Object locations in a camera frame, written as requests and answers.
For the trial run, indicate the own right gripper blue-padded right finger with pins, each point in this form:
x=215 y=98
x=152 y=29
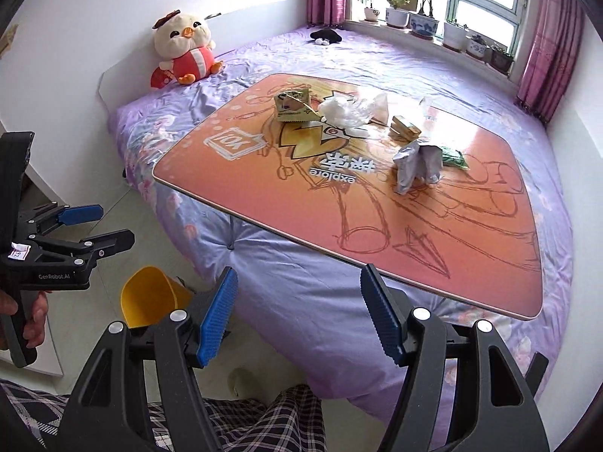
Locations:
x=493 y=408

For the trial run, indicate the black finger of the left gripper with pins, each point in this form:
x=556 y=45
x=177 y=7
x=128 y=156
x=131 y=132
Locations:
x=109 y=244

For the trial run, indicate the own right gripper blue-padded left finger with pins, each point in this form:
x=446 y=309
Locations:
x=216 y=315

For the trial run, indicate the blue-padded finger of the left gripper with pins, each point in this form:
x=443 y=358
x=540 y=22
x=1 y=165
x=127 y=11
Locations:
x=69 y=216

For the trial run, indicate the yellow snack wrapper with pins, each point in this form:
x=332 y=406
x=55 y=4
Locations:
x=295 y=106

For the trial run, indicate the green snack packet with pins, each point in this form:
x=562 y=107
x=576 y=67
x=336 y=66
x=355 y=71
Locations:
x=454 y=158

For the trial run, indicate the grey paper bag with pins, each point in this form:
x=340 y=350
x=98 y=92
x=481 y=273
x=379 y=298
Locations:
x=419 y=160

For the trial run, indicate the clear plastic bag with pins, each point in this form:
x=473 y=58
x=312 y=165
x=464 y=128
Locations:
x=345 y=111

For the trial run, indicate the cake block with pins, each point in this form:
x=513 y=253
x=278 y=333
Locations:
x=404 y=128

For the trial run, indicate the white tissue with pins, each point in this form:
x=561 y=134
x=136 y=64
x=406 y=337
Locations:
x=378 y=109

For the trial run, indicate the yellow plastic trash bin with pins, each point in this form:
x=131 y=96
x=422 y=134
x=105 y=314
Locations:
x=149 y=295

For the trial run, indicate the metal table leg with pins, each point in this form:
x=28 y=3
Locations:
x=536 y=371

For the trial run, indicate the plaid trouser legs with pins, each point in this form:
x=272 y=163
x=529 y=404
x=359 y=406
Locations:
x=39 y=421

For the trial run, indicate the chick plush toy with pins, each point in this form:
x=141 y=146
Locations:
x=186 y=49

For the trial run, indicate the orange printed folding table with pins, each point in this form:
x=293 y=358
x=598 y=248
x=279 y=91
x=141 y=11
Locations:
x=471 y=237

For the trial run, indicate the black plush toy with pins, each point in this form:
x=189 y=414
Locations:
x=325 y=37

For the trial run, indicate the dark square pot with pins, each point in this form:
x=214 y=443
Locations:
x=501 y=60

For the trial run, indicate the white pot green plant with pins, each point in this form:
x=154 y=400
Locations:
x=397 y=14

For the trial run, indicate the small patterned pot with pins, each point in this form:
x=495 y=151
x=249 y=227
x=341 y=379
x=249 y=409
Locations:
x=477 y=46

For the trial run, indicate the right pink curtain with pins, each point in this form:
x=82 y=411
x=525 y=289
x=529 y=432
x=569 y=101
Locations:
x=552 y=59

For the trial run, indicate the blue white porcelain planter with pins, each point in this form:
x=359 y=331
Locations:
x=422 y=23

